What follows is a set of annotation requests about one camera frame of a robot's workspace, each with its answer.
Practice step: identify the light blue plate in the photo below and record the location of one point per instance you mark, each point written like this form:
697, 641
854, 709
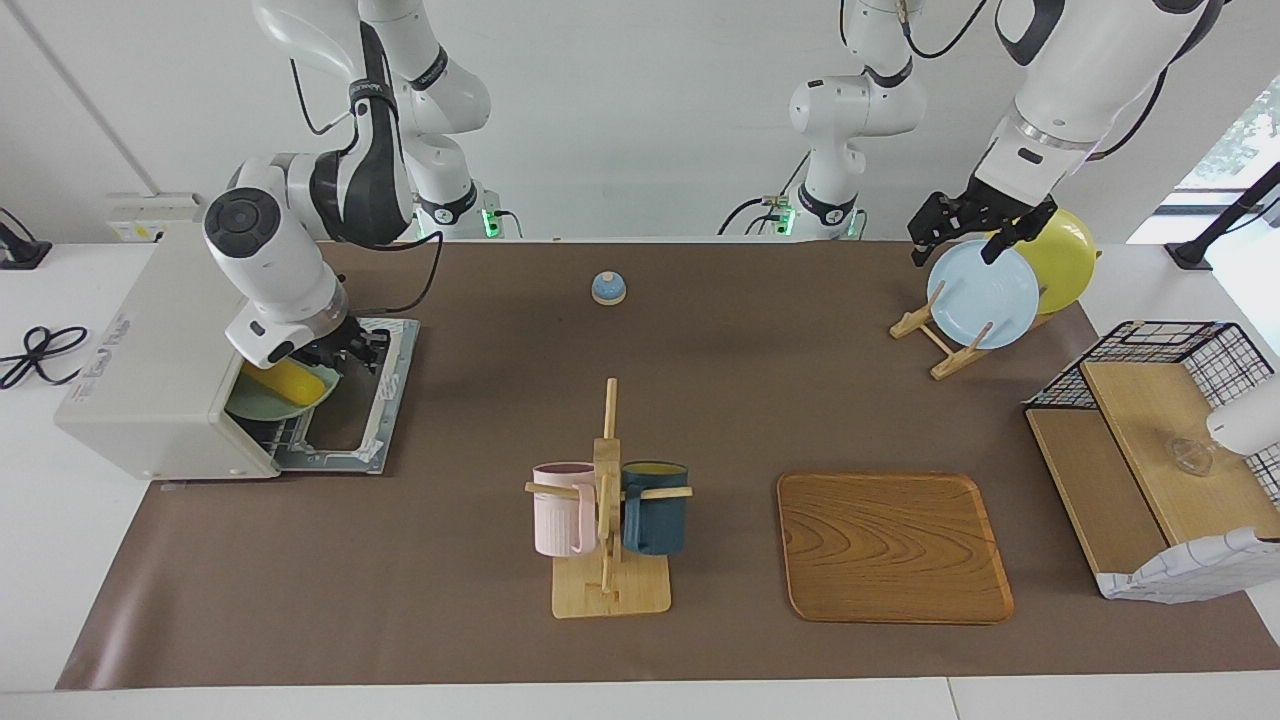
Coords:
980, 300

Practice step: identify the yellow plate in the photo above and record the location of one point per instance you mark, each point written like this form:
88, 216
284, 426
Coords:
1065, 265

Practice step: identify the yellow corn cob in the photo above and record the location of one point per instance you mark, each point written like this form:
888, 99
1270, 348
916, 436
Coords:
285, 382

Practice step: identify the pale green plate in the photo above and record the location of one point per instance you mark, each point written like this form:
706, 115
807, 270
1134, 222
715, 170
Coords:
255, 405

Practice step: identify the pink mug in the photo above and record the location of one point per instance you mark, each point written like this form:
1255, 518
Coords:
560, 515

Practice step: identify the wooden serving tray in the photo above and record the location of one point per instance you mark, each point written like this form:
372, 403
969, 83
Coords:
890, 545

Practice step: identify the wooden mug tree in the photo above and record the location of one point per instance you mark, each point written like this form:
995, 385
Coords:
610, 595

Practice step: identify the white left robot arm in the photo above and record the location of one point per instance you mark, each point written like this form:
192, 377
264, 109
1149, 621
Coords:
1080, 60

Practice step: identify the black clamp stand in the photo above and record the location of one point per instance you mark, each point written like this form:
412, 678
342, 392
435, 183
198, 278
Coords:
20, 255
1190, 255

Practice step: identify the wooden plate rack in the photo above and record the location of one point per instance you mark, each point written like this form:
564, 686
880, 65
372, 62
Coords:
950, 365

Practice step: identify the small clear glass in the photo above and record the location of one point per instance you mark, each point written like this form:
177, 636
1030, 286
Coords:
1193, 457

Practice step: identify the white checkered cloth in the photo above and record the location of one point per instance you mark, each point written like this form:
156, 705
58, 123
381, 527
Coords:
1190, 570

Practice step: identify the white rounded device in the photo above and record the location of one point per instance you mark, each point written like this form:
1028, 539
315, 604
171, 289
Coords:
1250, 420

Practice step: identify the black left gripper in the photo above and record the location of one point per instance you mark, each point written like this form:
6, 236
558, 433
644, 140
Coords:
975, 212

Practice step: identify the beige toaster oven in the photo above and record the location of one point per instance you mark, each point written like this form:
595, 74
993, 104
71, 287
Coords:
150, 380

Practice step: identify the white wall socket box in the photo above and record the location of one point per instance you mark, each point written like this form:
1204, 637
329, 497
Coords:
150, 215

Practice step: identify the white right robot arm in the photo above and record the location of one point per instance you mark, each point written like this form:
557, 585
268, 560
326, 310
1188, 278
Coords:
270, 250

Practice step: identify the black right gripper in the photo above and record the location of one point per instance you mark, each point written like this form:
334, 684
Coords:
340, 348

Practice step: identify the brown table mat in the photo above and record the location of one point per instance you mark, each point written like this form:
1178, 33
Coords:
450, 600

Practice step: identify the small blue round bell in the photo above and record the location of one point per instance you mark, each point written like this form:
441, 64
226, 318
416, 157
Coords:
608, 290

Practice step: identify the dark blue mug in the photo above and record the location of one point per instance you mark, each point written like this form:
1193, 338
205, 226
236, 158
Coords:
655, 520

